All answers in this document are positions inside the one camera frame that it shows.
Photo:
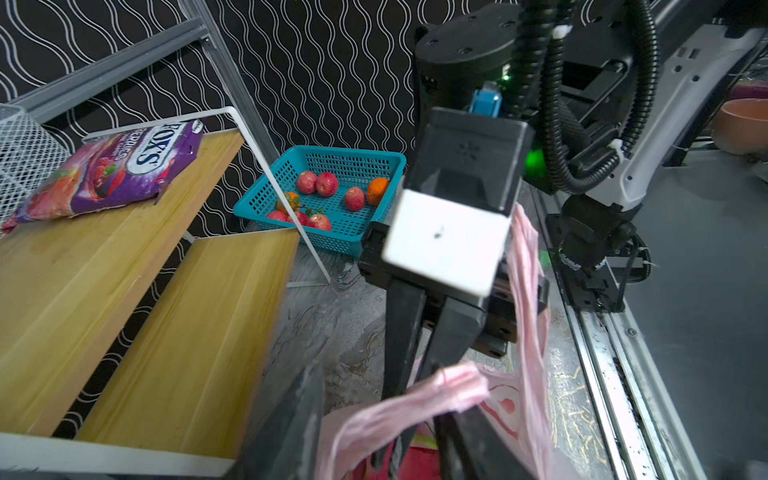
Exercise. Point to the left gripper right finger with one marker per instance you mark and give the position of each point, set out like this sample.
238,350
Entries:
469,448

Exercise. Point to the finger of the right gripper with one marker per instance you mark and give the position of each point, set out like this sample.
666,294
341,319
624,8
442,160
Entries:
403,323
458,326

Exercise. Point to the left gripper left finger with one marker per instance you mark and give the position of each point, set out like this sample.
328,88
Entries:
286,445

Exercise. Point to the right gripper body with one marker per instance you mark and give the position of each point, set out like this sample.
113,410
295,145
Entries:
501,323

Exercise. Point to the pink plastic grocery bag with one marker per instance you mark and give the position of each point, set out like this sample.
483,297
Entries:
515,404

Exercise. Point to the pink dragon fruit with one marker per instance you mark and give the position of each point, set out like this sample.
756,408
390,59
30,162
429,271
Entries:
421,463

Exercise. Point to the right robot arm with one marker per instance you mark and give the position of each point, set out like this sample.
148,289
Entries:
588,109

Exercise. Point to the orange fruit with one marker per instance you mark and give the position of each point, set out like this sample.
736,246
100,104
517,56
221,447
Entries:
376,190

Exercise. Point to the teal plastic fruit basket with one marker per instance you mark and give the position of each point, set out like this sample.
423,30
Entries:
353,168

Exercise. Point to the red apple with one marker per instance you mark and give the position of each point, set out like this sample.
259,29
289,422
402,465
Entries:
326,184

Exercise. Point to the wooden two-tier shelf rack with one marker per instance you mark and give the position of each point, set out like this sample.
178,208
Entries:
183,394

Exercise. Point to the purple Fox's candy bag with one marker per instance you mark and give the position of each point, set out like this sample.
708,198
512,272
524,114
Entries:
113,172

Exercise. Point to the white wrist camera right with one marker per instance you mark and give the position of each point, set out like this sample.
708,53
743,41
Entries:
454,213

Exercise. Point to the metal base rail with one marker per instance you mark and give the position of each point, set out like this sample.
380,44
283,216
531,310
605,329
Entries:
642,431

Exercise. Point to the white wire wall basket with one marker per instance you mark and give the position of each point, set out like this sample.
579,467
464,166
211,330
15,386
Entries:
29,154

